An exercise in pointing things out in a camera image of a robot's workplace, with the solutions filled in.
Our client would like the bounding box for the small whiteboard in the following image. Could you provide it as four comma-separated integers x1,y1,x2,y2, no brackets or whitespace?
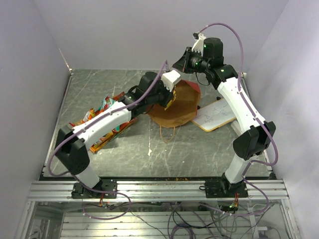
191,98,236,132

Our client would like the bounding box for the purple cable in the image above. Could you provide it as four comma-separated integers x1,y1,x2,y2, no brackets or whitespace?
198,22,279,217
46,59,170,192

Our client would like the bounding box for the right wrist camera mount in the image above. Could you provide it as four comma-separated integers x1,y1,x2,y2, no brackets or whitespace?
191,32,206,54

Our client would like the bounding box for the orange honey dijon chip bag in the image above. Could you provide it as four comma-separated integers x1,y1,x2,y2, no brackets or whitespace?
89,118,137,153

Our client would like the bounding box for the white whiteboard stand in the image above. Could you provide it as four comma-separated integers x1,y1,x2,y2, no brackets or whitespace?
231,120,243,135

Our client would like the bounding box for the red doritos bag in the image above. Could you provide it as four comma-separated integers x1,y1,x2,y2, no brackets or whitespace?
112,92,125,102

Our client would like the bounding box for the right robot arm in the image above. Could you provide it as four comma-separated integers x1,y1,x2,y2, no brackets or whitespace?
173,33,276,197

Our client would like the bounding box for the yellow snack packet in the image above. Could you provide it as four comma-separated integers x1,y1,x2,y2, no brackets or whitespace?
164,90,176,111

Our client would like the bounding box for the teal snack packet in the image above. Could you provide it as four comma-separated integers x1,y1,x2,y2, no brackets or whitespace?
95,95,116,114

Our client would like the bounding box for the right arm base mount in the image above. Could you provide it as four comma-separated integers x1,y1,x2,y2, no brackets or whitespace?
199,177,248,198

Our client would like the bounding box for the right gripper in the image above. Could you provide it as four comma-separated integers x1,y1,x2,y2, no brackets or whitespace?
173,47,210,74

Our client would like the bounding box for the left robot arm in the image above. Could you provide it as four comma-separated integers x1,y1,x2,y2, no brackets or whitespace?
54,70,180,198

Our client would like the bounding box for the aluminium rail frame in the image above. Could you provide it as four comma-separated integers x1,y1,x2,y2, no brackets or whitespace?
16,178,302,239

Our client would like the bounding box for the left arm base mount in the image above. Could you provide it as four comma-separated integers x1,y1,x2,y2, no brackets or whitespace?
71,179,117,199

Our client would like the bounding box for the cable bundle under table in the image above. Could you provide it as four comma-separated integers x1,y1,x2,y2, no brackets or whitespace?
82,189,275,239

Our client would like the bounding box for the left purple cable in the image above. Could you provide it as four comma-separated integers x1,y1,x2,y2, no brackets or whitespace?
46,59,170,192

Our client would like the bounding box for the orange cheetos snack bag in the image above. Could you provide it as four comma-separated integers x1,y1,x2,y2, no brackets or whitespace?
82,108,96,123

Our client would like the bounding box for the red paper bag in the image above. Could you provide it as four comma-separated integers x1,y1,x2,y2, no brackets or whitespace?
147,80,201,143

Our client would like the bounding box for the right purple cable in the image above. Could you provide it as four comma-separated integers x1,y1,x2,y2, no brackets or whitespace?
198,22,279,217

